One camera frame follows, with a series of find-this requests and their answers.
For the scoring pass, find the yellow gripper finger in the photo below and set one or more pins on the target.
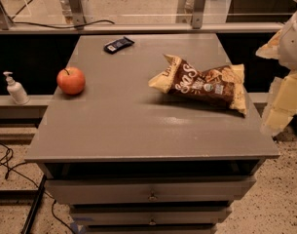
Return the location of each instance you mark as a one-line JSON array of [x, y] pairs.
[[281, 105], [270, 49]]

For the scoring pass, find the brown chip bag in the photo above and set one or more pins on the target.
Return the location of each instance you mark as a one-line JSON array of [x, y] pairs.
[[222, 86]]

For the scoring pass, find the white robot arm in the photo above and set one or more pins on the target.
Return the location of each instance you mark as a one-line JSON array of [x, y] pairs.
[[288, 45]]

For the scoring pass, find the blueberry rxbar wrapper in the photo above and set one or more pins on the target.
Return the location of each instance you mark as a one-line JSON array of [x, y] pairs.
[[117, 45]]

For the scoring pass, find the grey drawer cabinet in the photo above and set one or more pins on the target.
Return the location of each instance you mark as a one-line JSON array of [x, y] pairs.
[[120, 128]]

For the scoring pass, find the red apple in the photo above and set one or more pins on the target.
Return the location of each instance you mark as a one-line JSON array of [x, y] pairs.
[[71, 80]]

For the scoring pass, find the upper grey drawer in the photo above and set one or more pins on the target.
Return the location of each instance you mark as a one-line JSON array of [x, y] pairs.
[[128, 191]]

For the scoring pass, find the grey drawer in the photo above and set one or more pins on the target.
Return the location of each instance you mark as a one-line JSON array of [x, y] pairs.
[[150, 216], [128, 191]]

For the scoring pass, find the lower grey drawer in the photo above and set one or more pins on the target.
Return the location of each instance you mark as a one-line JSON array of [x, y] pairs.
[[150, 216]]

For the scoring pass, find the white pump bottle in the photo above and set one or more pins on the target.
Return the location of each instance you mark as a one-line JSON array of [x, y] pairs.
[[15, 89]]

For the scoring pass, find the right metal bracket post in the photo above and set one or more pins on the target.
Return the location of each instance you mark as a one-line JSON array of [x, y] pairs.
[[190, 11]]

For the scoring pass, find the metal bracket post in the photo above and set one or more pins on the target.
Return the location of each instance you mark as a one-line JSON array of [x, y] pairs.
[[190, 11], [73, 12]]

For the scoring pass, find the left metal bracket post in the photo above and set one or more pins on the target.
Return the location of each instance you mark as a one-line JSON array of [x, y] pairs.
[[73, 12]]

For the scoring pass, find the black floor rail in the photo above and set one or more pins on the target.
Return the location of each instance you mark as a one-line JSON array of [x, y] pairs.
[[36, 202]]

